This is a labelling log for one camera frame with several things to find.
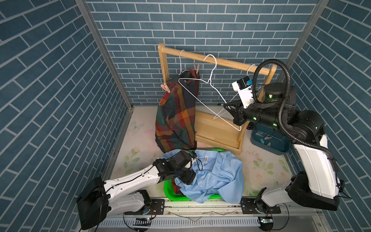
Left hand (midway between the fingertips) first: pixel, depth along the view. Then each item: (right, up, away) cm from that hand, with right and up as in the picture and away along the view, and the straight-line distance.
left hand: (195, 176), depth 77 cm
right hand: (+12, +36, -23) cm, 45 cm away
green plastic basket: (-13, -6, -5) cm, 15 cm away
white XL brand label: (+6, +9, +2) cm, 11 cm away
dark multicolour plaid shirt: (-11, +27, +7) cm, 30 cm away
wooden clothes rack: (+12, +23, +25) cm, 36 cm away
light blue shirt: (+11, +4, -6) cm, 13 cm away
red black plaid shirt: (-9, -4, -5) cm, 11 cm away
